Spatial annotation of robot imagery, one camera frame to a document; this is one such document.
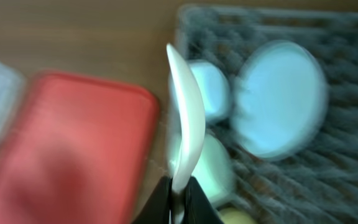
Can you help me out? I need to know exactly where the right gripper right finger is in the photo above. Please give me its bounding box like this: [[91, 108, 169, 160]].
[[182, 177, 223, 224]]

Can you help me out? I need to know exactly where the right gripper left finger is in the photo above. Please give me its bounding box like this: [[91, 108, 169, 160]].
[[132, 176, 172, 224]]

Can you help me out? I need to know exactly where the yellow plastic cup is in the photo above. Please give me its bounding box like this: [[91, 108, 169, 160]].
[[218, 207, 257, 224]]

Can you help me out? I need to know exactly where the green bowl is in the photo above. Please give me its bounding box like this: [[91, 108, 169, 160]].
[[173, 133, 234, 208]]

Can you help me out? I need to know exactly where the white plastic spoon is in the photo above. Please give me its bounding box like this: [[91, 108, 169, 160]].
[[166, 44, 206, 223]]

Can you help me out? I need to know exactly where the light blue small bowl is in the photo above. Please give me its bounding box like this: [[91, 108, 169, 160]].
[[188, 60, 230, 125]]

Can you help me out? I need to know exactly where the light blue plate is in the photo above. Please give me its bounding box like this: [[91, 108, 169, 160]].
[[230, 40, 329, 161]]

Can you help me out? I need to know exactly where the grey dishwasher rack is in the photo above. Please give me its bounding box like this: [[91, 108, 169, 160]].
[[177, 5, 358, 223]]

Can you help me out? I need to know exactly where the red plastic tray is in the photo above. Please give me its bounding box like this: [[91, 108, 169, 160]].
[[0, 70, 160, 223]]

